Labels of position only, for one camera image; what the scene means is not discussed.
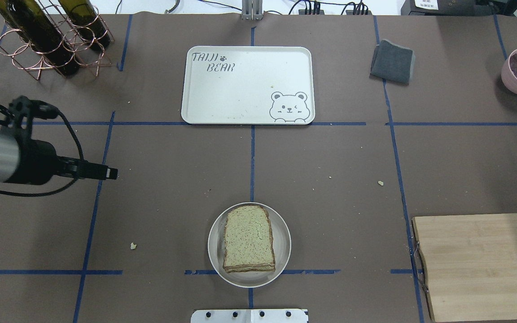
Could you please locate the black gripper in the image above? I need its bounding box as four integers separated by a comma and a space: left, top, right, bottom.
16, 139, 118, 185

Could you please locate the white round plate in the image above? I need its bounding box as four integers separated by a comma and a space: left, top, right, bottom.
207, 202, 293, 288

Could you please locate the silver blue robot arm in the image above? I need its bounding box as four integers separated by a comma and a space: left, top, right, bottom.
0, 131, 118, 185

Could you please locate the white bear tray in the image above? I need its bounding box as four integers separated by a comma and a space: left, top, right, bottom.
181, 46, 315, 125

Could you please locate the dark wine bottle lower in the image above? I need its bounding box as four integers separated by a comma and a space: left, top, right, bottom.
59, 0, 111, 52

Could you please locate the dark wine bottle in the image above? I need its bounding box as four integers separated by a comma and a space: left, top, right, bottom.
12, 0, 79, 76
0, 0, 30, 44
59, 0, 111, 52

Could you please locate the dark wine bottle upper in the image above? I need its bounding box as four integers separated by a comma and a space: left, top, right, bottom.
12, 0, 79, 76

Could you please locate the grey folded cloth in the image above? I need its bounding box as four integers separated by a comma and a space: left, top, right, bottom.
370, 39, 415, 85

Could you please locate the black desktop box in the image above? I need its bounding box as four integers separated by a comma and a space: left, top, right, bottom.
400, 0, 477, 16

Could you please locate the wooden cutting board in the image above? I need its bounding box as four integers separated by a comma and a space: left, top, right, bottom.
412, 213, 517, 323

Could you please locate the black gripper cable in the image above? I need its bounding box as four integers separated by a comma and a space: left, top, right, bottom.
0, 95, 86, 198

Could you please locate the copper wire bottle rack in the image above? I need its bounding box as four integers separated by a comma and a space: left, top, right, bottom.
0, 0, 114, 80

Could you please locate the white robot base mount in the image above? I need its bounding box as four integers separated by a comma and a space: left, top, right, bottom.
190, 309, 309, 323

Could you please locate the aluminium frame post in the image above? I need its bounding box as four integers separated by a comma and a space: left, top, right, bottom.
241, 0, 264, 21

